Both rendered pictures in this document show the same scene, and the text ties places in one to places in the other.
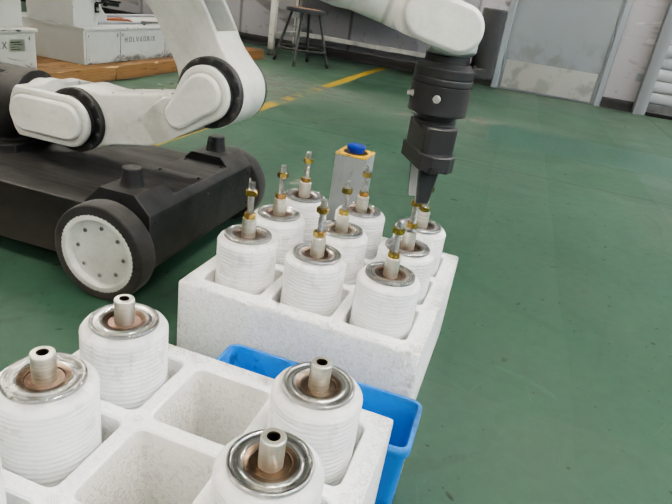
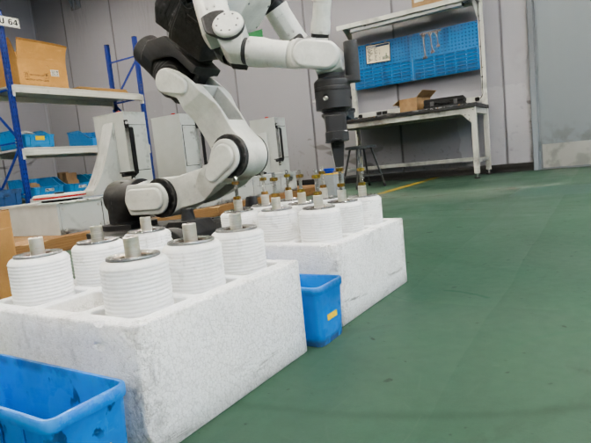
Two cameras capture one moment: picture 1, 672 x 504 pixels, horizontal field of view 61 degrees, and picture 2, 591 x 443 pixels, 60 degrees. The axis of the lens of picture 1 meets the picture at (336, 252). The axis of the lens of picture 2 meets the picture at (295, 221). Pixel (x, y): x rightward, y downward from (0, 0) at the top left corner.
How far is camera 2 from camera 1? 0.59 m
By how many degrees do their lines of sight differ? 24
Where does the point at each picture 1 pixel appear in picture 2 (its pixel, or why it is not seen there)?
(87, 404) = (116, 249)
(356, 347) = (299, 252)
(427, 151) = (329, 129)
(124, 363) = (143, 246)
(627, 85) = not seen: outside the picture
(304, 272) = (266, 217)
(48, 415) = (95, 249)
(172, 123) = (209, 179)
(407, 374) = (331, 261)
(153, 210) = (200, 230)
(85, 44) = not seen: hidden behind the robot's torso
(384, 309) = (313, 225)
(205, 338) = not seen: hidden behind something
